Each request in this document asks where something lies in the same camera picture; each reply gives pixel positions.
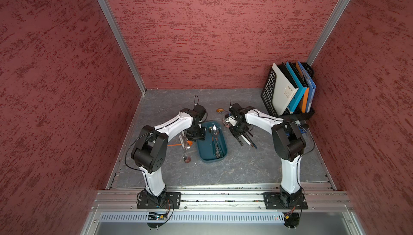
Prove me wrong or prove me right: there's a white handled spoon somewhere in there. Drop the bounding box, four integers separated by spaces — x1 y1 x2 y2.
241 135 252 146

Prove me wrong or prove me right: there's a teal plastic storage box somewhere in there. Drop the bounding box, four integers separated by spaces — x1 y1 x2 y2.
196 121 228 164

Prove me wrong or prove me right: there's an ornate silver spoon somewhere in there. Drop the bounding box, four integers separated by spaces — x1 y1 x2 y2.
232 133 244 146

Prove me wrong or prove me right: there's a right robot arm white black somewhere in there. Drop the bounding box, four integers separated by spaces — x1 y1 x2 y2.
224 103 306 204

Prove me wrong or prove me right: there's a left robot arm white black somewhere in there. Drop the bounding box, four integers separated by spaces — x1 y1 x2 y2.
131 105 207 199

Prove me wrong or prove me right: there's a gold spoon at back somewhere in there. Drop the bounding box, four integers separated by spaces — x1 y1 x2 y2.
216 108 226 113

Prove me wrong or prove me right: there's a copper bowl spoon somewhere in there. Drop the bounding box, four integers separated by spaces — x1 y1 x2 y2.
183 150 191 163

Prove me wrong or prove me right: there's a black mesh file rack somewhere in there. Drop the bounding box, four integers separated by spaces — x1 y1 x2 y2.
261 61 316 121

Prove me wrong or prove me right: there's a white folder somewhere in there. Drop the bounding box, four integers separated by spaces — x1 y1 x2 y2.
272 64 297 116

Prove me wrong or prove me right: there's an orange folder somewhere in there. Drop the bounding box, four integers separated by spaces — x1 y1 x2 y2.
295 62 309 113

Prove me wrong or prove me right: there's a teal folder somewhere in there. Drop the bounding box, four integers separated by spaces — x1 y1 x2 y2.
286 62 308 114

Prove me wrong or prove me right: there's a blue folder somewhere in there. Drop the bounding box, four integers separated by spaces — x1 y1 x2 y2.
296 61 316 112

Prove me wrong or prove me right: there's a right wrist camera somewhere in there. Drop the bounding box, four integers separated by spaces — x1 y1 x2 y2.
224 103 244 126

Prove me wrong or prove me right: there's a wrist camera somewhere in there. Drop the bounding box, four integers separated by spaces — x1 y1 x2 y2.
224 103 244 126
193 104 208 123

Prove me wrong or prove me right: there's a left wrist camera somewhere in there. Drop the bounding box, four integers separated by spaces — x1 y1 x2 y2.
193 104 208 123

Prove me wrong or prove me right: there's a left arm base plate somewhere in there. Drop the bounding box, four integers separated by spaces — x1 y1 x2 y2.
137 190 181 210

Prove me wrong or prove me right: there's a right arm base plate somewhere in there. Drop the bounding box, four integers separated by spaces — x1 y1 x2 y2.
263 192 308 210

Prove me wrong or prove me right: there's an aluminium front rail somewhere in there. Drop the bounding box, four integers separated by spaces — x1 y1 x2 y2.
91 188 354 211

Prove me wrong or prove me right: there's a perforated cable tray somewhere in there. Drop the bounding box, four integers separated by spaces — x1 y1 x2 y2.
100 211 285 224

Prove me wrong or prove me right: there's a left corner aluminium post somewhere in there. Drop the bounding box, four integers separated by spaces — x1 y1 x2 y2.
97 0 147 96

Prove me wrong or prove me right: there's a corner aluminium post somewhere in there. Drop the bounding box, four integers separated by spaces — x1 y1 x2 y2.
307 0 351 66
97 0 147 96

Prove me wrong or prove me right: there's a right corner aluminium post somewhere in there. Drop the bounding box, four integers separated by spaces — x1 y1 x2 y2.
307 0 351 66

